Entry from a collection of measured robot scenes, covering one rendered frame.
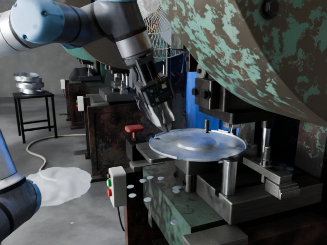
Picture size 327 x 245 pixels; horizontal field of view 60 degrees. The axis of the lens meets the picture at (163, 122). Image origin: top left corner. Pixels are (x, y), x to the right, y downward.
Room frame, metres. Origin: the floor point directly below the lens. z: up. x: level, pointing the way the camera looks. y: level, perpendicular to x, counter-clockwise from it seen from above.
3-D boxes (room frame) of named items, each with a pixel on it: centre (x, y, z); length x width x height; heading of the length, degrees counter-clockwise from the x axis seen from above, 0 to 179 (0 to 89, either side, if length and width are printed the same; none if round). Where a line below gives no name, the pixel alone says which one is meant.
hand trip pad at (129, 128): (1.09, 0.12, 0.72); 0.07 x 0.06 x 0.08; 111
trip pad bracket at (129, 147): (1.07, 0.11, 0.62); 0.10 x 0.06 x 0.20; 21
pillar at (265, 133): (0.81, -0.31, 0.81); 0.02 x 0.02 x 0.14
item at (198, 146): (0.82, -0.10, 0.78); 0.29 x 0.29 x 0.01
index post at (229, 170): (0.65, -0.16, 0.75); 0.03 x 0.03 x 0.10; 21
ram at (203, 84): (0.85, -0.18, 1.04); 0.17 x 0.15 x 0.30; 111
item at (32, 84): (3.41, 1.59, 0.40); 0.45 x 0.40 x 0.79; 33
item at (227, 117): (0.86, -0.22, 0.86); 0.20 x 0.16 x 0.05; 21
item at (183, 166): (0.80, -0.06, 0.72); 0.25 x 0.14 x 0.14; 111
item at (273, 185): (0.71, -0.28, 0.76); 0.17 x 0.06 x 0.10; 21
